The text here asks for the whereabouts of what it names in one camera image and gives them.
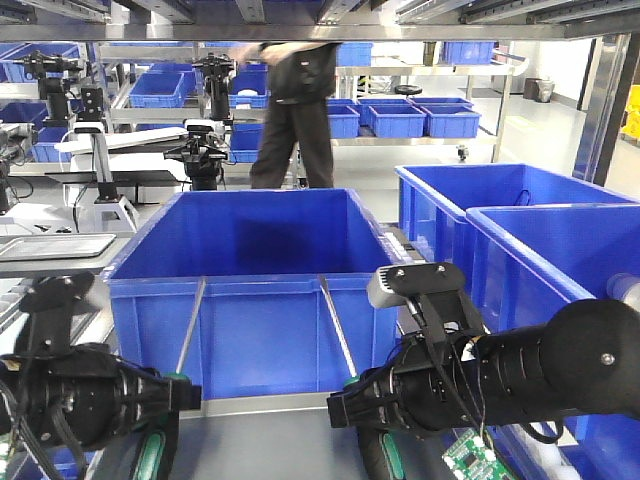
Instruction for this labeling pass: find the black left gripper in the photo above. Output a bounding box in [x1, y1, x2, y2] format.
[1, 344, 202, 450]

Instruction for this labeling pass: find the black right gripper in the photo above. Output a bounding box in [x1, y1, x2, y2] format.
[327, 334, 489, 435]

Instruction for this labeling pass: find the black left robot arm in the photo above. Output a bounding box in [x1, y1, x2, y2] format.
[1, 343, 200, 479]

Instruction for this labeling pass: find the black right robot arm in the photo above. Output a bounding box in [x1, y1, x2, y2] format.
[327, 263, 639, 435]

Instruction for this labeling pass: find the large blue plastic bin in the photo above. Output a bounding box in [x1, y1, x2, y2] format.
[102, 189, 399, 400]

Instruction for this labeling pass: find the green circuit board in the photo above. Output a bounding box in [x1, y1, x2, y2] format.
[442, 429, 514, 480]

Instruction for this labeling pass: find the blue bin right front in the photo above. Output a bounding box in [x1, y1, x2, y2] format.
[464, 203, 640, 480]

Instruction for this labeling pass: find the blue bin right rear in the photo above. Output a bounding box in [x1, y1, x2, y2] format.
[394, 162, 639, 281]

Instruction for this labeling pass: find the white robot station behind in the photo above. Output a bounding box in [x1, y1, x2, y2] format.
[44, 117, 231, 234]

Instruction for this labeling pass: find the person in dark clothes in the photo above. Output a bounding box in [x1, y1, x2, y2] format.
[230, 42, 339, 189]

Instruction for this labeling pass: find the steel shelving rack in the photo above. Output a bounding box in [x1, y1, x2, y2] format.
[1, 1, 639, 183]

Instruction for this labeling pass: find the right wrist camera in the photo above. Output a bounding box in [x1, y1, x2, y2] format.
[367, 262, 466, 309]

